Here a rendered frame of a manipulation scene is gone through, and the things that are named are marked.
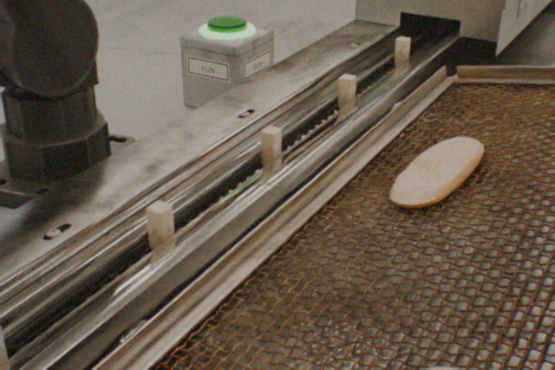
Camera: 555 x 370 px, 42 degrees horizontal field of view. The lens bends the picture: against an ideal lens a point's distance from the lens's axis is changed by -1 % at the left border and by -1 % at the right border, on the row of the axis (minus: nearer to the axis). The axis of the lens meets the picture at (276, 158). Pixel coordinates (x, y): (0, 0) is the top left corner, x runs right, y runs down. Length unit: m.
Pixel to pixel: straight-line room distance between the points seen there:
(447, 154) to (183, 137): 0.22
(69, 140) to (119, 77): 0.28
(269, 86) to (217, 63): 0.06
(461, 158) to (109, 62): 0.54
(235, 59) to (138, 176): 0.21
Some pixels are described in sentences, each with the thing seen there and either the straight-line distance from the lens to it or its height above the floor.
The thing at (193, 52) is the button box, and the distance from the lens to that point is 0.73.
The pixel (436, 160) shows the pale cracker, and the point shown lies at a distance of 0.45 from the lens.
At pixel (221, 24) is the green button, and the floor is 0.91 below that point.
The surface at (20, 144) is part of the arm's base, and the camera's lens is 0.59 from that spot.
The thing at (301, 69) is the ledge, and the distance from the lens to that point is 0.73.
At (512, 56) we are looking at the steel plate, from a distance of 0.95.
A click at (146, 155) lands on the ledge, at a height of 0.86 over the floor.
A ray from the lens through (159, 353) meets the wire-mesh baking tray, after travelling 0.33.
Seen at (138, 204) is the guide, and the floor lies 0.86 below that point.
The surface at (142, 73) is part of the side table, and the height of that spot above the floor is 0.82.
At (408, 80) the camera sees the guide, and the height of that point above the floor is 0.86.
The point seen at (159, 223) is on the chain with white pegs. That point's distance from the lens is 0.48.
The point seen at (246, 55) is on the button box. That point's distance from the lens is 0.71.
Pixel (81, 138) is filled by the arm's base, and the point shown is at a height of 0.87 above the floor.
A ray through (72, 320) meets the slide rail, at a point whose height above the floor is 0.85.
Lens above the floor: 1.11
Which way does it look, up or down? 27 degrees down
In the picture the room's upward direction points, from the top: straight up
